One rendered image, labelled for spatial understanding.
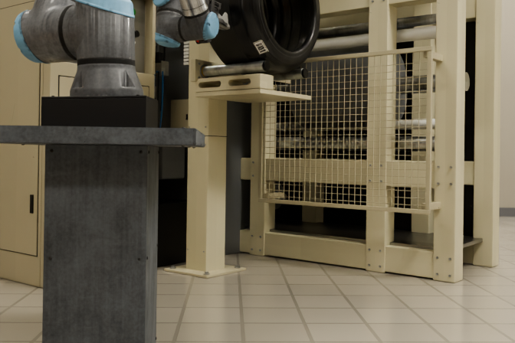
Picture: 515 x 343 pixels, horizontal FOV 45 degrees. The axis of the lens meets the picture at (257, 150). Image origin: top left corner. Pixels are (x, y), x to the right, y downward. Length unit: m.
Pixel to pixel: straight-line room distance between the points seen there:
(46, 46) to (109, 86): 0.24
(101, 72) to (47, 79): 0.98
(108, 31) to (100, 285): 0.64
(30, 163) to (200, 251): 0.83
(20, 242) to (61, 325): 1.14
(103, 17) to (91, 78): 0.16
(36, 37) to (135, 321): 0.79
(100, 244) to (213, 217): 1.32
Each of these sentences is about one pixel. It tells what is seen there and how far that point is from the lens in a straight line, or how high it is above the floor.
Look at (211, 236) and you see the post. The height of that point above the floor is 0.17.
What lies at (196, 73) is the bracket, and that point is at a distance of 2.75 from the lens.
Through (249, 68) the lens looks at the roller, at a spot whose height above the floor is 0.89.
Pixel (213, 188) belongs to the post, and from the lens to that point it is 2.86.
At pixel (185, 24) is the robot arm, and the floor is 0.98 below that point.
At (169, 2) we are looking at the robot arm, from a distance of 2.30.
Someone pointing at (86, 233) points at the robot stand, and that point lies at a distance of 1.61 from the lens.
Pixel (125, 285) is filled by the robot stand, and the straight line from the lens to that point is 1.62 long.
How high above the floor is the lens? 0.54
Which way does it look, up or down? level
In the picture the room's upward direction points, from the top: 1 degrees clockwise
